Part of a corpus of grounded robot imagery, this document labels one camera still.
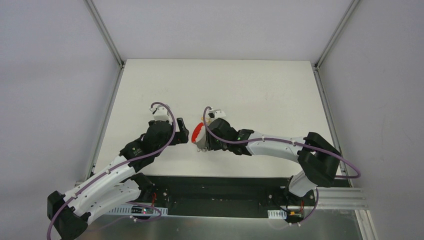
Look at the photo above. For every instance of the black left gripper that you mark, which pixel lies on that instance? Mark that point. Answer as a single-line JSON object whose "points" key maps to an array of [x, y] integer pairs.
{"points": [[180, 131]]}

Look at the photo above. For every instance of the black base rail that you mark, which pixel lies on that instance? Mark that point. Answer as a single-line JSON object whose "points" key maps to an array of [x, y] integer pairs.
{"points": [[228, 197]]}

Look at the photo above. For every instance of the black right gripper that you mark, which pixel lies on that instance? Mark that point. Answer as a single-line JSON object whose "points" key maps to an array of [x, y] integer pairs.
{"points": [[208, 138]]}

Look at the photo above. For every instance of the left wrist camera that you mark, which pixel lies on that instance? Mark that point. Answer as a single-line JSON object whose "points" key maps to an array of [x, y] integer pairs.
{"points": [[162, 114]]}

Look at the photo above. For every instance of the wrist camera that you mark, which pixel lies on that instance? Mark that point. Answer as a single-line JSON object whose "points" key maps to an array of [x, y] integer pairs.
{"points": [[162, 114], [216, 113]]}

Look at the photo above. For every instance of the silver key organiser plate with rings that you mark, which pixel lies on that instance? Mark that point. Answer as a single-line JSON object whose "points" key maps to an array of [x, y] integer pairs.
{"points": [[199, 137]]}

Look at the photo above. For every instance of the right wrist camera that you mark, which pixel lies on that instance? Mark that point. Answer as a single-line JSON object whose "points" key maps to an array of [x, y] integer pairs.
{"points": [[216, 113]]}

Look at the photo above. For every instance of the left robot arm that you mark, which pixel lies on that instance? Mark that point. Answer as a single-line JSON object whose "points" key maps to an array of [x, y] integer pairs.
{"points": [[122, 181]]}

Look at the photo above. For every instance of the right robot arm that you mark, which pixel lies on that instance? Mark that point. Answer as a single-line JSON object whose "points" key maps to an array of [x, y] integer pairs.
{"points": [[318, 159]]}

